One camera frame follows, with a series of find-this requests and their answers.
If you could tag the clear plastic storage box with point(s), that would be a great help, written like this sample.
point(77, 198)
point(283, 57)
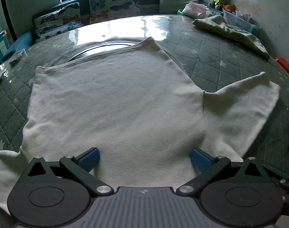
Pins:
point(237, 20)

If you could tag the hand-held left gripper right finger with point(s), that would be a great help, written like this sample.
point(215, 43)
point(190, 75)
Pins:
point(201, 159)

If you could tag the green patterned cloth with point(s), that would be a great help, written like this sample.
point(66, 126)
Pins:
point(230, 32)

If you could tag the green bowl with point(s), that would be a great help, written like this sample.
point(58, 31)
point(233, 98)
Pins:
point(180, 11)

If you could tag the dark round turntable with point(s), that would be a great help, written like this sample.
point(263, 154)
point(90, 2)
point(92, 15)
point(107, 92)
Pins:
point(92, 51)

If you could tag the white shirt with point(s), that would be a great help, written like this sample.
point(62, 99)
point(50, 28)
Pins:
point(115, 104)

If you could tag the teal sofa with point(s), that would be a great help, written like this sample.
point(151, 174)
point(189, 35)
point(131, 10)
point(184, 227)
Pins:
point(23, 41)

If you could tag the butterfly print cushion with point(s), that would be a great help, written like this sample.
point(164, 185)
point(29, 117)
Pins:
point(113, 3)
point(57, 21)

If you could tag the green plush toy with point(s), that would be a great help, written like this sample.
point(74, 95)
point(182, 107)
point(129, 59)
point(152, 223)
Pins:
point(218, 2)

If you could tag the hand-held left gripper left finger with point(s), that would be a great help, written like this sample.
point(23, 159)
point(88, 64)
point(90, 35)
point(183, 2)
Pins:
point(88, 159)

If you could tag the small clear plastic container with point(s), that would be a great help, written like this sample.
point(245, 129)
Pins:
point(17, 56)

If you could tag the red object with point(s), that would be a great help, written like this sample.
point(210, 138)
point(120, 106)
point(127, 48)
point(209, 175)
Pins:
point(287, 66)

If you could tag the orange plush toy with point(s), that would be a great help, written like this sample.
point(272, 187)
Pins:
point(230, 7)

